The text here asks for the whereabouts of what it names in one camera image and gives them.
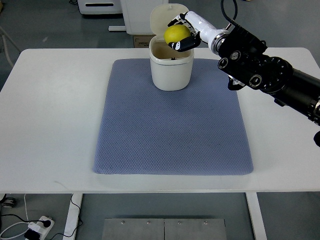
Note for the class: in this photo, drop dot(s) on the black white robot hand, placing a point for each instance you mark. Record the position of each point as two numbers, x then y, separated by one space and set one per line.
200 31

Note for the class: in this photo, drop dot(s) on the yellow lemon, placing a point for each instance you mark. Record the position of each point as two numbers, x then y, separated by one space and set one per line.
176 33

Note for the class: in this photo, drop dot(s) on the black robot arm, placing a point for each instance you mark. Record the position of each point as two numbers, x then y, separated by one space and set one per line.
243 60

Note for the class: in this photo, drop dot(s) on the white trash bin with lid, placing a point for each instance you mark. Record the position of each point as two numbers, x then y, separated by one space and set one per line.
171 70

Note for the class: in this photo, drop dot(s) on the cardboard box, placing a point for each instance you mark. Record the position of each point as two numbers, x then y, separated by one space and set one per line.
142 41

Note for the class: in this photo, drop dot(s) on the white cabinet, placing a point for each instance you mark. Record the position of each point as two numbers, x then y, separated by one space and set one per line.
136 16

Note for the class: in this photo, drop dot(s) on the blue quilted mat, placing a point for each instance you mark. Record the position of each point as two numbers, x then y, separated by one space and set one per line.
195 131

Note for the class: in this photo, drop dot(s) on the white machine with slot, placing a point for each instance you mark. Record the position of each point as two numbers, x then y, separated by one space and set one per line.
99 7

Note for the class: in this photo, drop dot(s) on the right white table leg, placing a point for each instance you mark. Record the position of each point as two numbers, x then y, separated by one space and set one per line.
256 216

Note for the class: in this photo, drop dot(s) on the white table leg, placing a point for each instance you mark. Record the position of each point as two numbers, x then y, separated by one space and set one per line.
72 220
256 216

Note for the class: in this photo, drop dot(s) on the left white table leg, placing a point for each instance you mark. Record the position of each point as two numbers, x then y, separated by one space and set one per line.
72 220

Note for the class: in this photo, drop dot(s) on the white power strip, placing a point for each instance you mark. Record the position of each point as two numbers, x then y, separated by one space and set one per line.
38 230

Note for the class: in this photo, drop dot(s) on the caster wheel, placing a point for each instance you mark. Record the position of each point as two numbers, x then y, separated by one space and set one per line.
7 202

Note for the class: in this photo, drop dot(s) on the metal base plate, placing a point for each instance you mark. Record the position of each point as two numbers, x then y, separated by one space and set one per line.
164 229

